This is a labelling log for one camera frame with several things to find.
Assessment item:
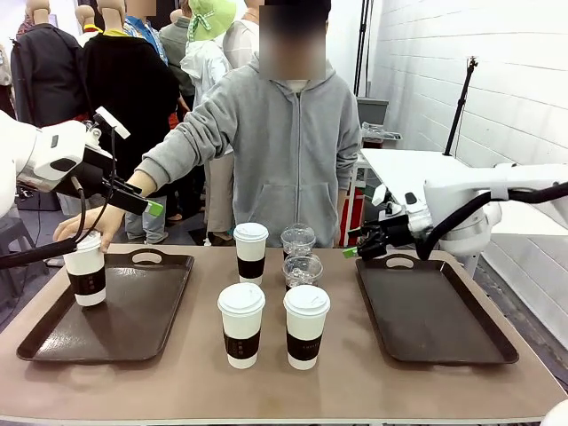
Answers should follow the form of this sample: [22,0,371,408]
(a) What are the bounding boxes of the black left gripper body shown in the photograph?
[55,145,118,201]

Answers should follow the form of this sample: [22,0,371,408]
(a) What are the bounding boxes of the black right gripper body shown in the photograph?
[357,215,416,263]

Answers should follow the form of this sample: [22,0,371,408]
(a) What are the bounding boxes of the clear plastic iced coffee cup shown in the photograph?
[282,253,325,292]
[280,223,317,261]

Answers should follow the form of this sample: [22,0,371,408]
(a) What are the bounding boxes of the white paper cup black sleeve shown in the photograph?
[217,282,266,370]
[283,284,332,371]
[233,222,270,286]
[63,230,107,307]

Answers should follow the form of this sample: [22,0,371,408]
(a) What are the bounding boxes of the person's left forearm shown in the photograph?
[335,132,363,221]

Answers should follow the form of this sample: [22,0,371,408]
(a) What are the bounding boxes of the person's right forearm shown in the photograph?
[126,119,223,200]

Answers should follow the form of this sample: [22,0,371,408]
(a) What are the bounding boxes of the dark brown serving tray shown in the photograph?
[16,248,195,366]
[354,253,520,367]

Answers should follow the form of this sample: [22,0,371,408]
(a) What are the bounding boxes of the person's right hand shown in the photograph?
[52,204,127,254]

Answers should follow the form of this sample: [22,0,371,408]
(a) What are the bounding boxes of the red box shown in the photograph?
[339,175,367,248]

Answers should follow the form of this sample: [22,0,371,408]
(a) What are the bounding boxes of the black box on floor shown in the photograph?
[15,187,62,212]

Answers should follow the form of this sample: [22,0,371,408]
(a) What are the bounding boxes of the white side table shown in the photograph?
[359,148,538,237]

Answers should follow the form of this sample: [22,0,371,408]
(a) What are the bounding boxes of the beige trousers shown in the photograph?
[204,153,235,243]

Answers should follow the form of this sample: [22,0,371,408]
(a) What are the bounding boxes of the mannequin in black coat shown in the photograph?
[82,0,181,199]

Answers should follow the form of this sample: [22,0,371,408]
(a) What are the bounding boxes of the grey stacked trays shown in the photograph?
[360,121,403,144]

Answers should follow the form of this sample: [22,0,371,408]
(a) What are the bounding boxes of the person in grey hoodie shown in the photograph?
[135,0,363,249]

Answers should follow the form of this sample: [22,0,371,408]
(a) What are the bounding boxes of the mannequin in dark grey jacket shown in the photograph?
[10,0,86,130]

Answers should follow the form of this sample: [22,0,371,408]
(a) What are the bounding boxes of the grey plastic bin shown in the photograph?
[357,96,390,129]

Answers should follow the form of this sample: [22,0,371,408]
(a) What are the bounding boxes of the mannequin in white jacket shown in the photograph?
[179,38,233,110]

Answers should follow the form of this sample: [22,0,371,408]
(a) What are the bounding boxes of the black light stand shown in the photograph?
[443,56,480,157]

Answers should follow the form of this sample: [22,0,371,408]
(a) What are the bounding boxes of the person in grey green jacket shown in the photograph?
[158,8,197,99]

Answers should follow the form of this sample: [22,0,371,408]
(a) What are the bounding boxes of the mannequin with yellow red collar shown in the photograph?
[74,4,104,48]

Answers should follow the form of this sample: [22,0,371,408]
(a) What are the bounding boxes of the mannequin in white shirt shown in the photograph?
[223,0,262,71]

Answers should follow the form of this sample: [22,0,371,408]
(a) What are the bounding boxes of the green bucket hat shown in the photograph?
[187,0,238,43]

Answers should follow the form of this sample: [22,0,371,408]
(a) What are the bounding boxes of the black tripod legs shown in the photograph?
[353,0,375,97]

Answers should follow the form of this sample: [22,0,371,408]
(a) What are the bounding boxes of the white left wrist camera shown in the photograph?
[94,106,131,140]

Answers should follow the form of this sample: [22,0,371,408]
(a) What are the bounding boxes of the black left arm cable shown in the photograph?
[0,176,89,271]

